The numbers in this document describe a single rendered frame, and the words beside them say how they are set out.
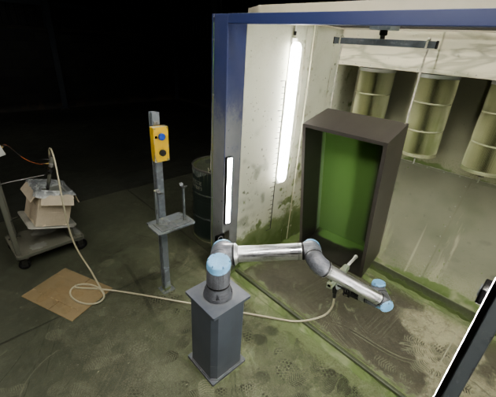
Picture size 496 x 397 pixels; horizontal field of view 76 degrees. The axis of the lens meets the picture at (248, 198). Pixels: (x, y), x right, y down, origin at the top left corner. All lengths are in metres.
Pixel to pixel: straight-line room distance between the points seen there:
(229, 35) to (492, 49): 1.89
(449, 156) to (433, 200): 0.45
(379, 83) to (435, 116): 0.60
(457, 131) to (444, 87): 0.54
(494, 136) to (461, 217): 0.83
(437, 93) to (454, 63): 0.27
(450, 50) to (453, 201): 1.36
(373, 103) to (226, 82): 1.60
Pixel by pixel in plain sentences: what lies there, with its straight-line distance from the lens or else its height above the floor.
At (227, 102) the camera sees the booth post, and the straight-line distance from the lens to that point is 2.48.
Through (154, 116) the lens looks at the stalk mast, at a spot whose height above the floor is 1.62.
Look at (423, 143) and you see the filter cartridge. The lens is 3.29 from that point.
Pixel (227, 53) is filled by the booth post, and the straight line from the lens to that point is 2.44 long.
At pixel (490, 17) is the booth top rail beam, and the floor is 2.26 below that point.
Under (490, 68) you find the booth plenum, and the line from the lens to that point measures 3.07.
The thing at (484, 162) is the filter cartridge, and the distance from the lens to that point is 3.18.
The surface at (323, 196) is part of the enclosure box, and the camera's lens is 2.96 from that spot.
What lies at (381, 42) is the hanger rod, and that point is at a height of 2.17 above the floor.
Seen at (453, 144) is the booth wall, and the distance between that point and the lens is 3.60.
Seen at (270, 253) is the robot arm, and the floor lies 0.90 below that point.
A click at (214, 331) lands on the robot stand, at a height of 0.49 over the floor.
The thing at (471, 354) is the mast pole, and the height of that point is 1.11.
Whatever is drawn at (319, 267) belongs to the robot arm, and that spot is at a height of 0.91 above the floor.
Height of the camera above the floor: 2.12
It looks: 26 degrees down
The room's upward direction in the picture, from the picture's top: 4 degrees clockwise
